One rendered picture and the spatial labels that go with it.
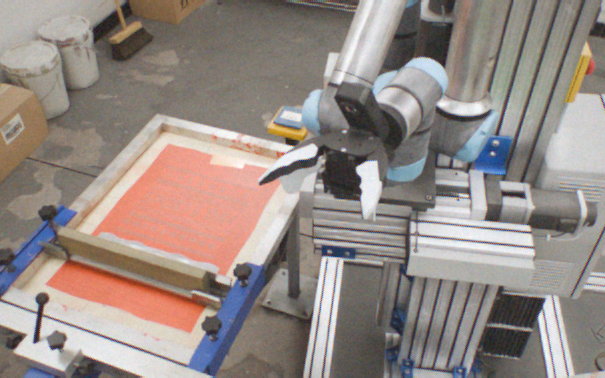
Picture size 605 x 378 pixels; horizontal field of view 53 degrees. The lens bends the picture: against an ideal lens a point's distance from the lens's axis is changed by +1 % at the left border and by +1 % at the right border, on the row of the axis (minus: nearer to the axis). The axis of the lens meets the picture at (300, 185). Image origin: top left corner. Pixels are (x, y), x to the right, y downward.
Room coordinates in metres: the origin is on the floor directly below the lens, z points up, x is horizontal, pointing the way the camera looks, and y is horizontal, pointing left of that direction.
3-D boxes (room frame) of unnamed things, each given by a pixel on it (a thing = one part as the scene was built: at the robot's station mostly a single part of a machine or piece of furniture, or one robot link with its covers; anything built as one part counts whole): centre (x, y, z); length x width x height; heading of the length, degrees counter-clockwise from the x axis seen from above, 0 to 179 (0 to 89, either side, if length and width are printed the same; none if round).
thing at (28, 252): (1.04, 0.69, 0.97); 0.30 x 0.05 x 0.07; 159
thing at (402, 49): (1.56, -0.27, 1.31); 0.15 x 0.15 x 0.10
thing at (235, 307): (0.85, 0.17, 0.97); 0.30 x 0.05 x 0.07; 159
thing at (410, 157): (0.78, -0.16, 1.56); 0.11 x 0.08 x 0.11; 57
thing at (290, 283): (1.66, 0.03, 0.48); 0.22 x 0.22 x 0.96; 69
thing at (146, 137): (1.17, 0.34, 0.97); 0.79 x 0.58 x 0.04; 159
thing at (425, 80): (0.77, -0.17, 1.65); 0.11 x 0.08 x 0.09; 147
